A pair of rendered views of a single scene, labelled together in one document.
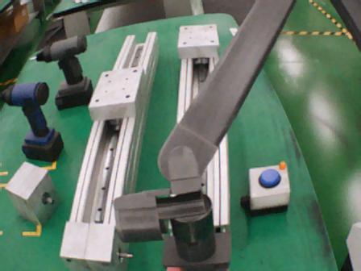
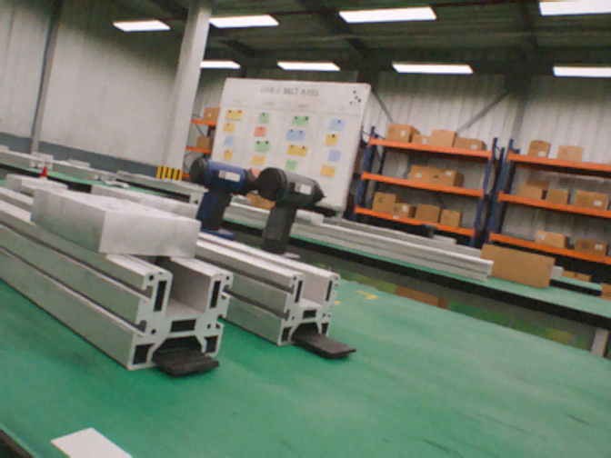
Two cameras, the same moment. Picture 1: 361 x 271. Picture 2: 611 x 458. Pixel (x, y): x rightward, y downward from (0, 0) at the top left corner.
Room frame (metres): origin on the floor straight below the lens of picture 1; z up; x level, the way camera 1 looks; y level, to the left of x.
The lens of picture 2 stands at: (1.54, -0.44, 0.95)
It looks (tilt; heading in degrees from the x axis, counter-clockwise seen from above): 3 degrees down; 120
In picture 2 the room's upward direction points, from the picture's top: 12 degrees clockwise
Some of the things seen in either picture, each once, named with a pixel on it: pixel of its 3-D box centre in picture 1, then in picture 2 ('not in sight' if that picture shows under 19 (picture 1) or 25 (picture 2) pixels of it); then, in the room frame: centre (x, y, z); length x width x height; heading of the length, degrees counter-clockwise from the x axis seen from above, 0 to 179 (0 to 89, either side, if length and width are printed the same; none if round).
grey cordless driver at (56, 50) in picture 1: (60, 72); (290, 231); (1.06, 0.32, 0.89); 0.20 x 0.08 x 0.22; 88
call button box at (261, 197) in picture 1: (264, 190); not in sight; (0.55, -0.14, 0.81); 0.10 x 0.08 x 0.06; 82
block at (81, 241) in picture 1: (101, 256); (28, 199); (0.43, 0.18, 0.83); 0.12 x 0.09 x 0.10; 82
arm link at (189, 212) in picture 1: (187, 218); not in sight; (0.37, 0.01, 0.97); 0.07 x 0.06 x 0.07; 89
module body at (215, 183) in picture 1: (202, 106); (17, 233); (0.84, -0.06, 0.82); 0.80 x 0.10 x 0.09; 172
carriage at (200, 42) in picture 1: (200, 43); (111, 233); (1.09, -0.10, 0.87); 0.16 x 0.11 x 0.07; 172
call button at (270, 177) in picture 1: (270, 178); not in sight; (0.55, -0.15, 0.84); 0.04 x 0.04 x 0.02
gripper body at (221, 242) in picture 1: (196, 243); not in sight; (0.37, 0.00, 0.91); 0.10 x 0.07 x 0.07; 82
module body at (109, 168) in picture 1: (122, 114); (135, 241); (0.87, 0.13, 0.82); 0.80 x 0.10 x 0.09; 172
